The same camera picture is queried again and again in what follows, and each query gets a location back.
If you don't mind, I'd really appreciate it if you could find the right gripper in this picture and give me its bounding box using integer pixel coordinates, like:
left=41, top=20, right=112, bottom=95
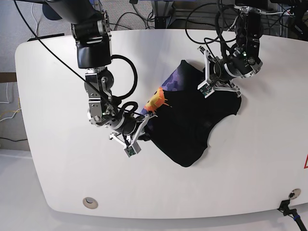
left=109, top=113, right=157, bottom=148

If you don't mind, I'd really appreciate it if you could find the aluminium frame column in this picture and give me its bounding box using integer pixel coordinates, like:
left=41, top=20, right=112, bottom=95
left=151, top=0, right=175, bottom=29

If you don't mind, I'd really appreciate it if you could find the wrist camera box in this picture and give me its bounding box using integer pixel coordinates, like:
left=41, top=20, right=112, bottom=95
left=124, top=142, right=141, bottom=157
left=197, top=83, right=215, bottom=98

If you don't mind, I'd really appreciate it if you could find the yellow floor cable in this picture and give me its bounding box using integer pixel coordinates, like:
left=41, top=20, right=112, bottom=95
left=0, top=109, right=22, bottom=121

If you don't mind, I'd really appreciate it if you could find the white floor cable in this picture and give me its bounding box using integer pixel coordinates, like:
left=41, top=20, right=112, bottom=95
left=0, top=82, right=22, bottom=121

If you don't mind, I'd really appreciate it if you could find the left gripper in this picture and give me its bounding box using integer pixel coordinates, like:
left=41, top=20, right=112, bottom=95
left=198, top=46, right=241, bottom=98

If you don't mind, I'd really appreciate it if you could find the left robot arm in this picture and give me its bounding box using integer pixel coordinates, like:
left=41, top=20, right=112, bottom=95
left=197, top=0, right=267, bottom=98

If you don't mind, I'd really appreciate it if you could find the dark round stand base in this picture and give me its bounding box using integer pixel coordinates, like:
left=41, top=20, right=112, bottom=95
left=42, top=4, right=62, bottom=21

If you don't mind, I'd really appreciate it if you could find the table cable grommet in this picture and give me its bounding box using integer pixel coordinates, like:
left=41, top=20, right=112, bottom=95
left=82, top=197, right=98, bottom=209
left=288, top=188, right=301, bottom=200

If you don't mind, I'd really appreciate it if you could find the black clamp with cable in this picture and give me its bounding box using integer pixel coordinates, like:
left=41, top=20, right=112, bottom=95
left=277, top=200, right=307, bottom=231

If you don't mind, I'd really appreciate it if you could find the right table cable grommet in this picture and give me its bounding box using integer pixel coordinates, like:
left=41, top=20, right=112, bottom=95
left=288, top=188, right=301, bottom=200

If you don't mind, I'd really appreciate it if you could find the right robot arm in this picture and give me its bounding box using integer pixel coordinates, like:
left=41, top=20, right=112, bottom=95
left=47, top=0, right=151, bottom=153

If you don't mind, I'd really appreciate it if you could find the left table cable grommet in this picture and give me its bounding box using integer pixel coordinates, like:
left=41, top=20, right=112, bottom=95
left=82, top=197, right=98, bottom=209

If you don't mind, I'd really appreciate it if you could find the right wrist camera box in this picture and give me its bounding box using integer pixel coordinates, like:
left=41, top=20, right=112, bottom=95
left=124, top=142, right=141, bottom=157

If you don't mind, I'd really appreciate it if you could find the red warning triangle sticker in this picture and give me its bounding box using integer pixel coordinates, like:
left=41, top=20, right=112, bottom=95
left=304, top=155, right=308, bottom=169

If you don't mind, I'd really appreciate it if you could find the black T-shirt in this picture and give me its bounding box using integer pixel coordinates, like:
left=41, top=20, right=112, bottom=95
left=142, top=60, right=242, bottom=167

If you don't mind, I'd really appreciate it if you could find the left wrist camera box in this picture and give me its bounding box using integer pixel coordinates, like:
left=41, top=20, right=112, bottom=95
left=197, top=83, right=215, bottom=98

